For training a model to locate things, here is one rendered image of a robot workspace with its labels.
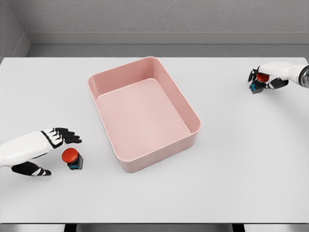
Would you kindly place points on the red button industrial switch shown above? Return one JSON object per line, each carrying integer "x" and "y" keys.
{"x": 259, "y": 82}
{"x": 71, "y": 158}

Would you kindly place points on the pink rectangular plastic basket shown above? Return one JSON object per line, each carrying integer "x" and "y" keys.
{"x": 144, "y": 113}

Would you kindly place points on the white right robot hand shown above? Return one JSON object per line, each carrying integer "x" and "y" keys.
{"x": 275, "y": 68}

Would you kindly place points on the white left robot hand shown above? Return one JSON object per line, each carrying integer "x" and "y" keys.
{"x": 29, "y": 145}

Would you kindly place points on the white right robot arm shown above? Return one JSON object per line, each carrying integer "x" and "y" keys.
{"x": 302, "y": 75}

